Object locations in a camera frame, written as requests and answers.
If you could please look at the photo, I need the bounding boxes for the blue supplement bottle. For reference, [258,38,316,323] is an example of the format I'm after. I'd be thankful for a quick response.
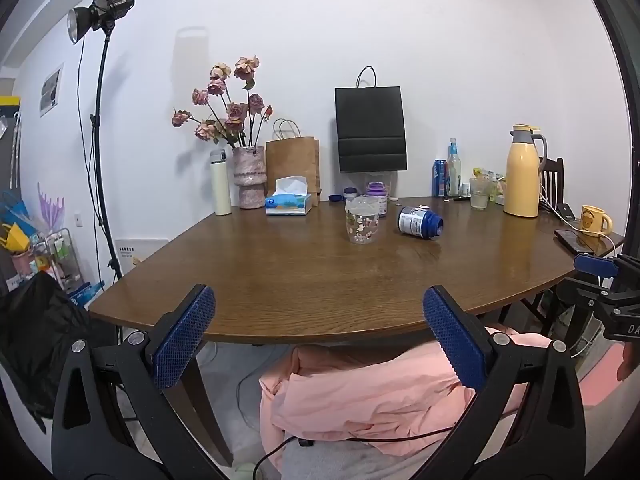
[397,205,445,239]

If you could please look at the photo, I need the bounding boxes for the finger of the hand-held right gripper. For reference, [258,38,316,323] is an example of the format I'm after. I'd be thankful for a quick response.
[573,253,640,282]
[552,277,610,312]

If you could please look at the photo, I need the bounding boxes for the black smartphone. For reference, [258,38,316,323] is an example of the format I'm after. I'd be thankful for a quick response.
[554,229,597,255]

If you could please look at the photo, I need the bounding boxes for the pink ceramic vase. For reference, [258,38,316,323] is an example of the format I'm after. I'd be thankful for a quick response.
[232,145,266,210]

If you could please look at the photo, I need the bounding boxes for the blue drink can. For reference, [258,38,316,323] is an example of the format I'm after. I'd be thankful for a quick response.
[432,159,448,198]

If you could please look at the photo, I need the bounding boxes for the cream thermos bottle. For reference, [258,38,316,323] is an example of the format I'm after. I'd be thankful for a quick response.
[209,149,233,216]

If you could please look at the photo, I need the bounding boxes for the white charging cable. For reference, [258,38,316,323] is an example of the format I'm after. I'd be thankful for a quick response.
[538,182,618,256]

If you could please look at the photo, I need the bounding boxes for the yellow thermos jug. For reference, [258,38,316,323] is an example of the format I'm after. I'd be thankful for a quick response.
[503,123,549,218]

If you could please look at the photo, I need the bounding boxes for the dried pink roses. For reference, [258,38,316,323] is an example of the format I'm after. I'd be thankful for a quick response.
[171,55,275,149]

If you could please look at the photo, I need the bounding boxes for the black floor cable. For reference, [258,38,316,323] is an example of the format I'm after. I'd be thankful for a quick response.
[252,424,457,480]

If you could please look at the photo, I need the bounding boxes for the black light stand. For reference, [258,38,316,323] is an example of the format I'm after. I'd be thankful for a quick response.
[90,22,124,281]

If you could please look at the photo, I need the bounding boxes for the black studio light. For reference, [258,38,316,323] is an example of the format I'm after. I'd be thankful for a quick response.
[67,0,137,45]

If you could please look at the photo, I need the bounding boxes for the yellow mug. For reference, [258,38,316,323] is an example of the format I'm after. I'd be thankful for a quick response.
[580,205,614,237]

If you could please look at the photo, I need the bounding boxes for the black jacket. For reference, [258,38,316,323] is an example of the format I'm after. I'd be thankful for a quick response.
[0,271,118,433]

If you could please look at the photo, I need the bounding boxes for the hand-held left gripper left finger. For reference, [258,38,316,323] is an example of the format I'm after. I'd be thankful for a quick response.
[51,284,226,480]

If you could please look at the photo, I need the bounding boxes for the clear drinking glass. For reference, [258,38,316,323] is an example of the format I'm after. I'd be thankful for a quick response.
[469,177,490,211]

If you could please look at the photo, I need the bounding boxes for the black paper bag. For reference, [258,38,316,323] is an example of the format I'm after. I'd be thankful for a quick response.
[334,66,408,174]

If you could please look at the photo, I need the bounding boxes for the brown paper bag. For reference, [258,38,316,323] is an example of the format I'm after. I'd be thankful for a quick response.
[265,119,321,207]

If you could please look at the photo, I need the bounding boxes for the brown wooden table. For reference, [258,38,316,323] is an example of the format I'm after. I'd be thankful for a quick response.
[88,196,627,467]

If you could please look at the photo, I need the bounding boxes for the wall picture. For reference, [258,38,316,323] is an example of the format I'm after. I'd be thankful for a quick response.
[39,62,65,118]

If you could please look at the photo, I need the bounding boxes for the blue plastic packet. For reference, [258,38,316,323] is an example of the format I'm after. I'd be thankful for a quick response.
[67,282,106,310]

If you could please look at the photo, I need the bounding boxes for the dark wooden chair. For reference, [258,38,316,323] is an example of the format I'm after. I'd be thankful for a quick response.
[539,157,565,207]

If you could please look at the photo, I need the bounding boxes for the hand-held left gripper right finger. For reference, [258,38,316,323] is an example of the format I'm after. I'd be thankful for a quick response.
[415,285,587,480]

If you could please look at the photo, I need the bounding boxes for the blue tissue box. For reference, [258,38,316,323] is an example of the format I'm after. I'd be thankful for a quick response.
[265,176,313,216]

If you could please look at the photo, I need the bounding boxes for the purple jar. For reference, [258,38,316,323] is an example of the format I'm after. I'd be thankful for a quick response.
[364,182,389,217]

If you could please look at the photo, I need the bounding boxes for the wire storage rack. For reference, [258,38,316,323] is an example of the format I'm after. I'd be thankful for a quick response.
[31,227,85,292]

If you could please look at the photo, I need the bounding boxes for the pink cloth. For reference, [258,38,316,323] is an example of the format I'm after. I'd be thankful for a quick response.
[259,325,553,458]

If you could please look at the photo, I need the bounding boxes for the purple plastic hangers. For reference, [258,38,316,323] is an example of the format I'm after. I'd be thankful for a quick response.
[36,182,67,233]

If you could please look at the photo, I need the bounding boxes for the clear floral plastic cup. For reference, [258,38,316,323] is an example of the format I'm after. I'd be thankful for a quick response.
[345,196,381,245]

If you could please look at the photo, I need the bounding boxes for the clear glass bottle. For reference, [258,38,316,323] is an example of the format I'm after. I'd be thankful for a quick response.
[446,138,462,198]

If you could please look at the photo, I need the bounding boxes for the person's right hand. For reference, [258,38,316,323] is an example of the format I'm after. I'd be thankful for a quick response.
[616,344,640,382]

